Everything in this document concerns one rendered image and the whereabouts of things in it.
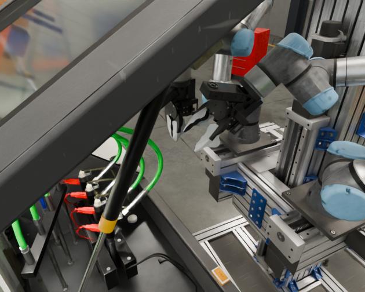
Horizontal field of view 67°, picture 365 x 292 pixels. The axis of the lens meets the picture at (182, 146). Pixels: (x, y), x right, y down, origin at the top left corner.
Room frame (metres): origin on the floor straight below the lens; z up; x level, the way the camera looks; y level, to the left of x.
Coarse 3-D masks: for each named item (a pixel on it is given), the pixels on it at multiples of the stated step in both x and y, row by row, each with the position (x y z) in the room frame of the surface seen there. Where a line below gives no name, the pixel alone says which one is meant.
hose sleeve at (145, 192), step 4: (144, 188) 0.60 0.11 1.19; (140, 192) 0.59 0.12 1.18; (144, 192) 0.58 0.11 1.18; (148, 192) 0.59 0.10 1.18; (136, 196) 0.58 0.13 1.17; (140, 196) 0.58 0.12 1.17; (144, 196) 0.58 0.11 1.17; (136, 200) 0.57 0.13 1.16; (140, 200) 0.57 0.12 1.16; (132, 204) 0.56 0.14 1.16; (136, 204) 0.57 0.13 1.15; (128, 208) 0.56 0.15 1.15; (132, 208) 0.56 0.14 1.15
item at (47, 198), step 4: (124, 144) 0.73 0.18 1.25; (112, 184) 0.70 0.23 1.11; (108, 188) 0.69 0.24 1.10; (48, 192) 0.60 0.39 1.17; (104, 192) 0.68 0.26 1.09; (108, 192) 0.69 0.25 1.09; (44, 196) 0.59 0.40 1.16; (48, 196) 0.59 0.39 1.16; (104, 196) 0.68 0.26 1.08; (48, 200) 0.59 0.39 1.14; (48, 204) 0.59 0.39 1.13; (52, 204) 0.60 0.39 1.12; (48, 208) 0.59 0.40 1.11; (52, 208) 0.59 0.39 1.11
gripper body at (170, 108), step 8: (192, 80) 0.80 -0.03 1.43; (176, 88) 0.78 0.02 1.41; (184, 88) 0.79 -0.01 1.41; (192, 88) 0.81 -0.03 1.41; (176, 96) 0.78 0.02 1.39; (184, 96) 0.79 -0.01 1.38; (192, 96) 0.81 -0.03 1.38; (168, 104) 0.79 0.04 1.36; (176, 104) 0.76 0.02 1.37; (184, 104) 0.77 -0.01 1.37; (192, 104) 0.79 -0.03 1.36; (168, 112) 0.79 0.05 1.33; (176, 112) 0.75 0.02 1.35; (184, 112) 0.78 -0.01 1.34; (192, 112) 0.79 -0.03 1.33
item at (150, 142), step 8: (128, 128) 0.58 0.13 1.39; (152, 144) 0.60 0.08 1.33; (160, 152) 0.62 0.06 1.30; (160, 160) 0.62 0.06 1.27; (160, 168) 0.61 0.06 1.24; (152, 184) 0.60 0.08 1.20; (16, 224) 0.42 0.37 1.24; (16, 232) 0.42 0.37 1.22; (24, 240) 0.42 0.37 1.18; (24, 248) 0.42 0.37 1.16
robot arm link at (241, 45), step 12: (252, 12) 0.95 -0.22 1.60; (264, 12) 1.03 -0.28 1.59; (240, 24) 0.86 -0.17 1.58; (252, 24) 0.90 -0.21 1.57; (228, 36) 0.81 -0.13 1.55; (240, 36) 0.80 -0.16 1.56; (252, 36) 0.81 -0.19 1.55; (228, 48) 0.80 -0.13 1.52; (240, 48) 0.79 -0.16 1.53; (252, 48) 0.83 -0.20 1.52
